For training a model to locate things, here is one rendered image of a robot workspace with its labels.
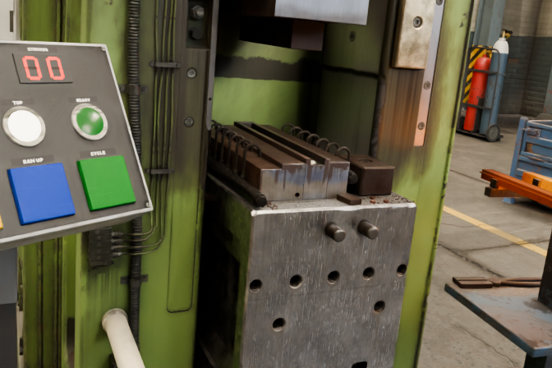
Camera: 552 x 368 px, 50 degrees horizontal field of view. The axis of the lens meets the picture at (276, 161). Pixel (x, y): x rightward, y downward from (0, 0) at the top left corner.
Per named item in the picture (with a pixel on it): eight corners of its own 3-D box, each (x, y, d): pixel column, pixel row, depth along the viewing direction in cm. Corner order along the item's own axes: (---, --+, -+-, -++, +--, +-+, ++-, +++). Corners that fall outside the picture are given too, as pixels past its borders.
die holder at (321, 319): (390, 389, 135) (418, 203, 125) (235, 422, 119) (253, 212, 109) (287, 285, 184) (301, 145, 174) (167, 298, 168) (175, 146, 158)
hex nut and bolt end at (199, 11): (205, 41, 118) (207, 6, 116) (191, 40, 117) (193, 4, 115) (201, 40, 120) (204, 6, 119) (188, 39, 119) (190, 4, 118)
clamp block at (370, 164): (393, 195, 129) (397, 167, 127) (360, 196, 125) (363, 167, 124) (363, 181, 140) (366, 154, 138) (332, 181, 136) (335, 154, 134)
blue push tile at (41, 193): (76, 213, 81) (62, 161, 82) (23, 224, 75) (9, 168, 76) (70, 216, 82) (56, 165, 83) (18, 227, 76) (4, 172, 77)
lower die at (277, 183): (345, 197, 124) (350, 158, 122) (258, 201, 115) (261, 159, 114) (266, 152, 161) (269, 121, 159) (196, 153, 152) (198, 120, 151)
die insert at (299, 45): (322, 51, 125) (324, 22, 123) (290, 48, 121) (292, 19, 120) (266, 42, 151) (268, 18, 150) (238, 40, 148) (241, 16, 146)
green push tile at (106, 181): (137, 201, 88) (123, 154, 89) (93, 210, 83) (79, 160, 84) (131, 204, 89) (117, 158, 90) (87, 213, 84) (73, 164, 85)
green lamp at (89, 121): (107, 138, 88) (108, 109, 87) (74, 138, 86) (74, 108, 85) (103, 134, 90) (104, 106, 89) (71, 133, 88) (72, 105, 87)
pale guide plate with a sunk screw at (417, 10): (426, 69, 139) (437, -5, 136) (395, 67, 136) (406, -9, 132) (420, 68, 141) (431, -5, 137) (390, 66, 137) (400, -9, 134)
